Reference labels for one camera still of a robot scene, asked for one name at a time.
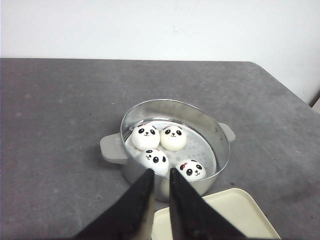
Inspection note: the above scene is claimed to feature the cream panda bun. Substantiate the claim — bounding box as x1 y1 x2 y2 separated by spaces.
160 125 188 152

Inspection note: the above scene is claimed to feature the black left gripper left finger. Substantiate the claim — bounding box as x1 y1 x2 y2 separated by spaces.
73 169 155 240

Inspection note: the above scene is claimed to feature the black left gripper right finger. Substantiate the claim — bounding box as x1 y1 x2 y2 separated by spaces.
169 168 247 240

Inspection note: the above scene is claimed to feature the stainless steel steamer pot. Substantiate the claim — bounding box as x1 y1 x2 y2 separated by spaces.
100 99 236 202

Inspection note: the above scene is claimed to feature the cream plastic tray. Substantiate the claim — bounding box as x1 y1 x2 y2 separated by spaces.
151 188 281 240

